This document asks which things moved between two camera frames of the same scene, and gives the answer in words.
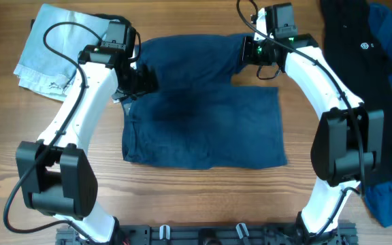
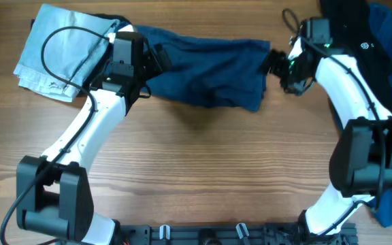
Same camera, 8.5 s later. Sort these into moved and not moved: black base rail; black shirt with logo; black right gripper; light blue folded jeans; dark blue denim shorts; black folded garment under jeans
Moved: black right gripper; dark blue denim shorts
Not moved: light blue folded jeans; black base rail; black folded garment under jeans; black shirt with logo
